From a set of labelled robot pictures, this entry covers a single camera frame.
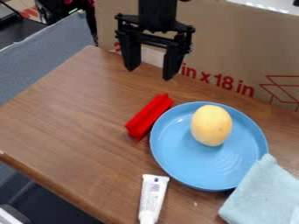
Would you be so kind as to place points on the white tube of cream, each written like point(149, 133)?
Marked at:
point(153, 198)

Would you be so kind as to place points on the blue plate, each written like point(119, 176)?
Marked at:
point(210, 168)

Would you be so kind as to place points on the red rectangular block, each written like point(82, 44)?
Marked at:
point(139, 125)

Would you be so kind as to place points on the cardboard box wall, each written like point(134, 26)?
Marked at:
point(245, 47)

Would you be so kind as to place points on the light blue towel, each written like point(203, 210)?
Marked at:
point(266, 198)

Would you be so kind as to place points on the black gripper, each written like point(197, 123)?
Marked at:
point(154, 27)

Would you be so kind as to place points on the yellow lemon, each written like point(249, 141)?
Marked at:
point(211, 125)

